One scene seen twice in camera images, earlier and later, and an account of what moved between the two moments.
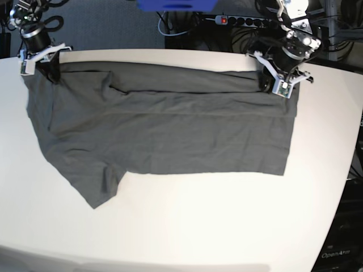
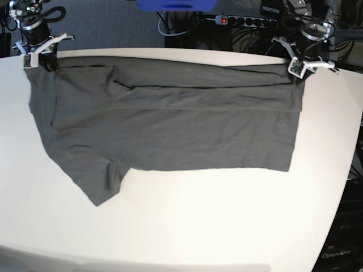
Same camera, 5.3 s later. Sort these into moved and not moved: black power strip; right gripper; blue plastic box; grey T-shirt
Moved: right gripper
Not moved: grey T-shirt; blue plastic box; black power strip
